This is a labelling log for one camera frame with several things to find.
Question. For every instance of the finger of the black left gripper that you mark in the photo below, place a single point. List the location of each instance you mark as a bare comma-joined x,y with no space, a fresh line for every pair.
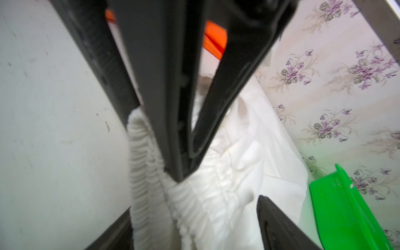
167,89

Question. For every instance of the green plastic basket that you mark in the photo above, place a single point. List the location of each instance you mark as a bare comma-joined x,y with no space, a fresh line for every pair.
344,220

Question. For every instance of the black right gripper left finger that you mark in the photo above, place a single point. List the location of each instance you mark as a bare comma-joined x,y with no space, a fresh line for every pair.
117,237

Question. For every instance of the orange cloth garment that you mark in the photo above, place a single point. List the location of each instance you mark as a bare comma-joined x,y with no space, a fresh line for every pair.
215,39

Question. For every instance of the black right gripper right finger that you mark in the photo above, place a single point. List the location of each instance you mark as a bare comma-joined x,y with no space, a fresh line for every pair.
278,232

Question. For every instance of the white shorts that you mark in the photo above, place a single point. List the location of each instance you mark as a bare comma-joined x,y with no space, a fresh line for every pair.
215,207

